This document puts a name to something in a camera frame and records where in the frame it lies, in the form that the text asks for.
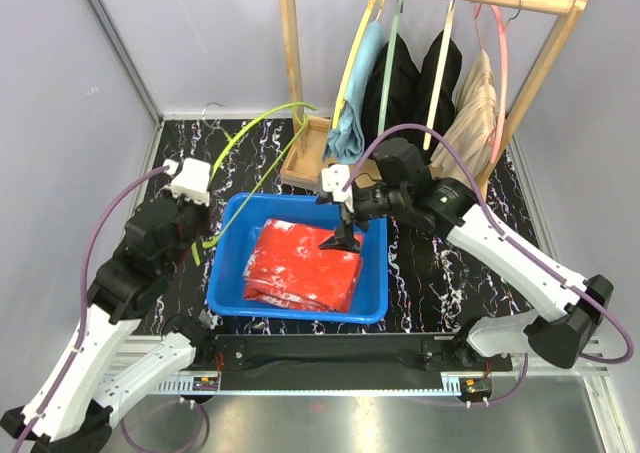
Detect aluminium rail frame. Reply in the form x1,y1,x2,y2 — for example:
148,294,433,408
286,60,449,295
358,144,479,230
44,335,631,453

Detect red white patterned trousers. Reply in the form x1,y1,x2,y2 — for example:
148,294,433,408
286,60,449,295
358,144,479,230
243,218,363,313

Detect blue plastic bin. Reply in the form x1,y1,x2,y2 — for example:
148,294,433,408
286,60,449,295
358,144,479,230
207,193,389,324

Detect green plastic hanger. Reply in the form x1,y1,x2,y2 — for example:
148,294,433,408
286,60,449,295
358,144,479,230
191,101,319,267

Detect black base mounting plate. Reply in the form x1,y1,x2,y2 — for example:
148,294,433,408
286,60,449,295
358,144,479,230
187,333,514,396

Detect pink plastic hanger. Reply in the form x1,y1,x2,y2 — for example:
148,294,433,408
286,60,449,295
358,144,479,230
474,4,509,168

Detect wooden clothes rack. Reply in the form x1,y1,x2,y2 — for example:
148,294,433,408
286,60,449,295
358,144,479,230
279,0,588,190

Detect black trousers left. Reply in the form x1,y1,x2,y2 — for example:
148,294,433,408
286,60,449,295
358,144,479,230
360,35,420,148

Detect light blue trousers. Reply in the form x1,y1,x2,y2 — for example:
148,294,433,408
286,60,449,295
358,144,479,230
323,21,385,164

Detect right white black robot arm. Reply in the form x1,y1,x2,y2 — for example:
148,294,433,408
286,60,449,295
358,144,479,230
318,138,613,370

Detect mint green hanger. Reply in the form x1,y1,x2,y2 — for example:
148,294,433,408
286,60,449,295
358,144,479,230
377,0,404,136

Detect yellow plastic hanger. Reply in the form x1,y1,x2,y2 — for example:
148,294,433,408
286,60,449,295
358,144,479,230
331,0,386,129

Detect black trousers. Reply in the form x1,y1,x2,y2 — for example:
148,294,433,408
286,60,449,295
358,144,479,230
401,31,462,135
360,35,420,148

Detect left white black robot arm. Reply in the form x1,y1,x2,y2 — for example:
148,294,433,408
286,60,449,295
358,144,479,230
1,196,216,452

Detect cream plastic hanger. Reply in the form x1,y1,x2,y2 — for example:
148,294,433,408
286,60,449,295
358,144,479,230
425,0,455,130

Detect beige trousers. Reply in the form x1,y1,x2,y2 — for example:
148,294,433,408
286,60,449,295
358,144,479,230
444,51,492,179

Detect black trousers right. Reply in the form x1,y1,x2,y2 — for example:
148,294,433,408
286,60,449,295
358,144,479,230
401,31,462,135

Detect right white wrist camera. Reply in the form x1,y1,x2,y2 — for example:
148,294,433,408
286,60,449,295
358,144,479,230
316,164,355,213

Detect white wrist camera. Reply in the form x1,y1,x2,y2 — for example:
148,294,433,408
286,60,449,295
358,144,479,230
316,164,355,213
163,158,212,207

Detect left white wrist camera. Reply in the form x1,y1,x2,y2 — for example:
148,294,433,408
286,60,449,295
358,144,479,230
163,158,212,207

